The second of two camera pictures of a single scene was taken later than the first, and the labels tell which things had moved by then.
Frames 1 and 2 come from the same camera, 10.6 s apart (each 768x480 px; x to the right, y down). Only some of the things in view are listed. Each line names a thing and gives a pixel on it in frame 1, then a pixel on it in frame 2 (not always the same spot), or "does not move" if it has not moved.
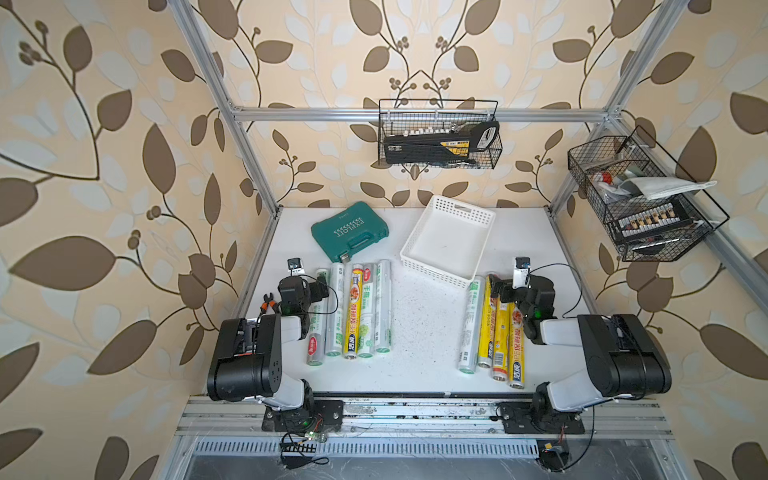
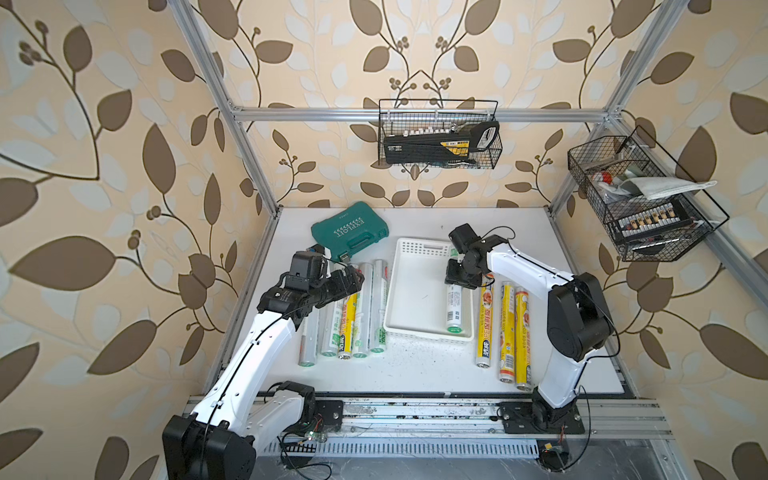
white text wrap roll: [334, 309] does not move
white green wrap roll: [470, 345] -> [454, 308]
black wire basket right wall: [654, 211] does not move
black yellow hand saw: [458, 143] does not move
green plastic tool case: [349, 231] does not move
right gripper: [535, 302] -> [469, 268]
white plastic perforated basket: [448, 239] -> [416, 298]
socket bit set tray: [659, 219] does not move
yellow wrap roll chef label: [486, 325] does not move
